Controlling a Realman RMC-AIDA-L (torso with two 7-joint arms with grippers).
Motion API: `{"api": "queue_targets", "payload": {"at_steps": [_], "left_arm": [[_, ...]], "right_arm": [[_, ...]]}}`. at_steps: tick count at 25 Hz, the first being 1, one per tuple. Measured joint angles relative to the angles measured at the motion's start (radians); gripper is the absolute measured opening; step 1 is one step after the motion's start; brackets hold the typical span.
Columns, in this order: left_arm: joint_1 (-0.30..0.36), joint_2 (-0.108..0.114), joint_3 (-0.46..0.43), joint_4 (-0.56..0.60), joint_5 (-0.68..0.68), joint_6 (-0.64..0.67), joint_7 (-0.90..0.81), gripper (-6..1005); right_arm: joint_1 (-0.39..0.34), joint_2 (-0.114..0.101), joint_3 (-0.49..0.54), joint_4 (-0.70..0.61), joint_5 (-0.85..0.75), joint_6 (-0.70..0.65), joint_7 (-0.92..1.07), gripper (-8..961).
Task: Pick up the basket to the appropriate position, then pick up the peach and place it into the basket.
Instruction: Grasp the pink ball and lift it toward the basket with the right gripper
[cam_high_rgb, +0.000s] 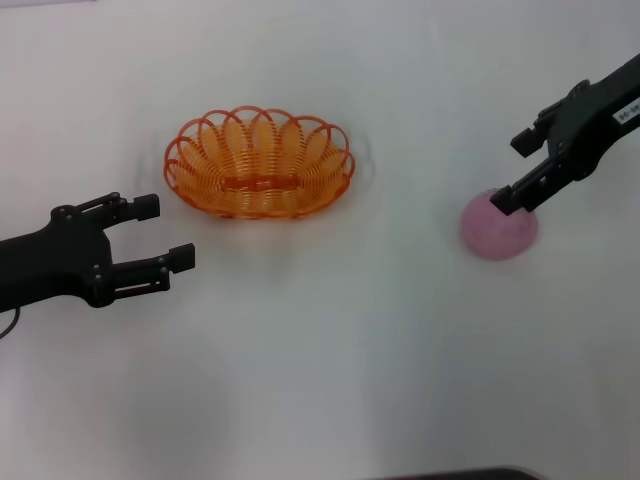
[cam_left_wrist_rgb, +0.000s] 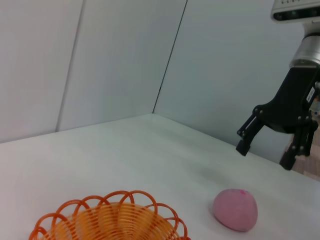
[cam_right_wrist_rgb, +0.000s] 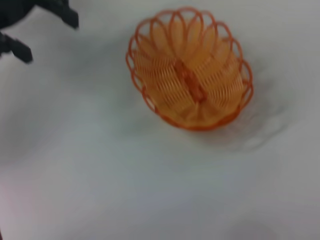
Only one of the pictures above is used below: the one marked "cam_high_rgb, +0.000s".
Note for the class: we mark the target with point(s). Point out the black rounded robot torso edge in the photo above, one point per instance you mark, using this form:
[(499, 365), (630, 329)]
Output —
[(460, 474)]

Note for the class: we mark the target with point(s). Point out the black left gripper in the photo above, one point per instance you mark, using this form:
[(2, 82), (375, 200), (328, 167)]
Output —
[(60, 260)]

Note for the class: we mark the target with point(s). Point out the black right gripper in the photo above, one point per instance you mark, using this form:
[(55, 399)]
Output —
[(590, 125)]

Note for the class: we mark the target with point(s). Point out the pink peach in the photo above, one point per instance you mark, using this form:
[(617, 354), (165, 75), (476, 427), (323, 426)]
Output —
[(495, 236)]

